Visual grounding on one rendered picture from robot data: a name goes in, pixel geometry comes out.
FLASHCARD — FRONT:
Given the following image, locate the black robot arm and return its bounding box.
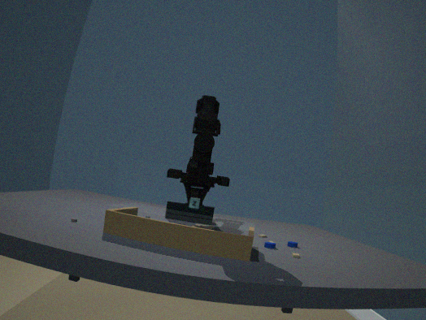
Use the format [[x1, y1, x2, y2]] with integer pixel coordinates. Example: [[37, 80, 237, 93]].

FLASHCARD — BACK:
[[186, 96, 221, 200]]

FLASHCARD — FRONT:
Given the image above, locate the teal cube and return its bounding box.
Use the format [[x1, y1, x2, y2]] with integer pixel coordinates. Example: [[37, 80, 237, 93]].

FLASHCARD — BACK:
[[189, 197, 200, 209]]

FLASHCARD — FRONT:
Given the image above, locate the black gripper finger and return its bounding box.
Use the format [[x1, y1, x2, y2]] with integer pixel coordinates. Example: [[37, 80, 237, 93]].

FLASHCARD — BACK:
[[199, 184, 215, 206], [180, 181, 191, 204]]

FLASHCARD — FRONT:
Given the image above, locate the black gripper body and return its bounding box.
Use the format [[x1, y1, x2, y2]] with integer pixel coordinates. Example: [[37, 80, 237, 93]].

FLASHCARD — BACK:
[[167, 154, 230, 187]]

